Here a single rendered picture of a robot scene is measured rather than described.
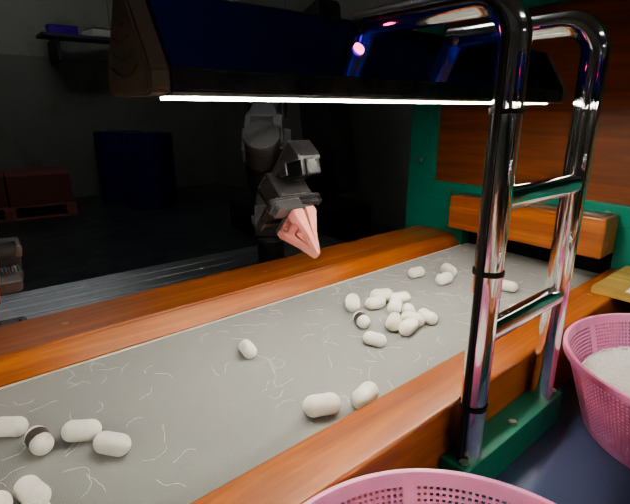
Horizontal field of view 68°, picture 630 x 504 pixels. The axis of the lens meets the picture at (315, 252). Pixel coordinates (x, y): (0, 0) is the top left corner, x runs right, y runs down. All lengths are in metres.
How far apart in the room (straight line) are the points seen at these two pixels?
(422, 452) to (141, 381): 0.31
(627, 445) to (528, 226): 0.47
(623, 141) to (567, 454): 0.55
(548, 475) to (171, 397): 0.40
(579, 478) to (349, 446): 0.26
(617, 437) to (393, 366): 0.24
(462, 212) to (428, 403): 0.60
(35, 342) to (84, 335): 0.05
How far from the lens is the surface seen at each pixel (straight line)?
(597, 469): 0.61
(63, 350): 0.65
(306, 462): 0.40
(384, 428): 0.44
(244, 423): 0.49
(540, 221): 0.94
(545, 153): 1.01
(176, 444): 0.48
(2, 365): 0.64
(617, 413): 0.58
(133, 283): 1.09
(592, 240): 0.91
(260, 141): 0.74
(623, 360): 0.70
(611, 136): 0.97
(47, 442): 0.50
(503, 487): 0.40
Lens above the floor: 1.03
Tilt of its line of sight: 17 degrees down
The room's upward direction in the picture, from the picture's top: straight up
